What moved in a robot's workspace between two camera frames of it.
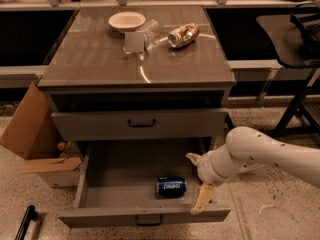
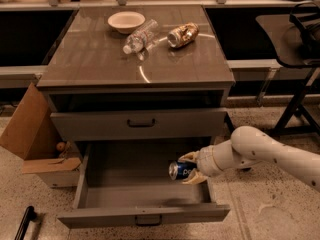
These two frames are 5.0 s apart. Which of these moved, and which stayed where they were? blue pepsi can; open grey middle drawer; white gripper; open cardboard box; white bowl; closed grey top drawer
Moved: white gripper; blue pepsi can
Stayed: closed grey top drawer; open grey middle drawer; white bowl; open cardboard box
